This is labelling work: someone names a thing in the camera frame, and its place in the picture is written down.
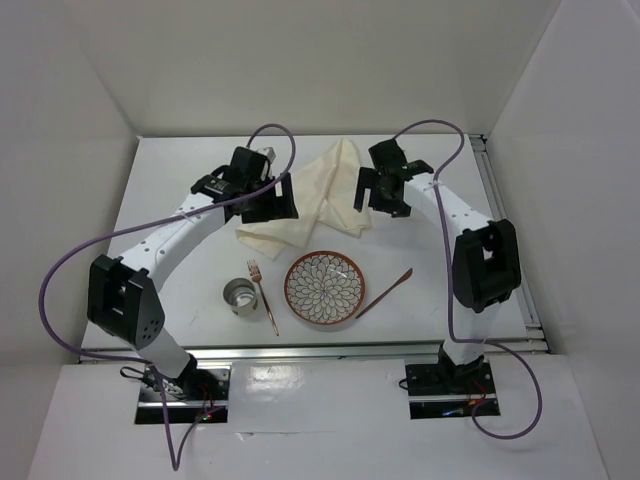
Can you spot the aluminium front rail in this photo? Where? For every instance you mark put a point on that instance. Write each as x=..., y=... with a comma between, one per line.
x=401, y=350

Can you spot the floral patterned plate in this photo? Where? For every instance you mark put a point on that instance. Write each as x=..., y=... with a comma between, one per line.
x=324, y=289

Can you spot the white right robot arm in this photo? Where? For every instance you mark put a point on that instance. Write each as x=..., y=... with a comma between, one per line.
x=481, y=254

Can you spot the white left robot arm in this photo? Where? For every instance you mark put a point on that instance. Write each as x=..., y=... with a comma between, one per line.
x=123, y=292

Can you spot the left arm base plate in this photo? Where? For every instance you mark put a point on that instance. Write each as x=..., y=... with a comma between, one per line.
x=207, y=403

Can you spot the aluminium rail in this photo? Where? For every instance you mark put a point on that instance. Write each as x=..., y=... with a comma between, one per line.
x=510, y=251
x=401, y=350

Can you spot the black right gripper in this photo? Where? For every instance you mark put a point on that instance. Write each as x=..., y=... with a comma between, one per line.
x=368, y=178

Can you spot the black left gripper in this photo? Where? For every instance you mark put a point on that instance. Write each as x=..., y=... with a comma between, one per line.
x=282, y=207

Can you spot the copper knife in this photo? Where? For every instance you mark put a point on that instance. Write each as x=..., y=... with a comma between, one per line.
x=384, y=294

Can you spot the aluminium right side rail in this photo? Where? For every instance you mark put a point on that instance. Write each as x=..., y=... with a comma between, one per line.
x=510, y=251

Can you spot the cream cloth napkin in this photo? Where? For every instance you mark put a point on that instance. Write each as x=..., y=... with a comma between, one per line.
x=324, y=193

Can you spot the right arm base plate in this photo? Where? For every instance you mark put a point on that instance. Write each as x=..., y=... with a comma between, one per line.
x=432, y=396

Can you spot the copper fork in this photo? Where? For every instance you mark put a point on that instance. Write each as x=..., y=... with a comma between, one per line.
x=256, y=277

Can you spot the small metal cup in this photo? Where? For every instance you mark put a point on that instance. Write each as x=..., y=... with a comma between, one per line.
x=240, y=296

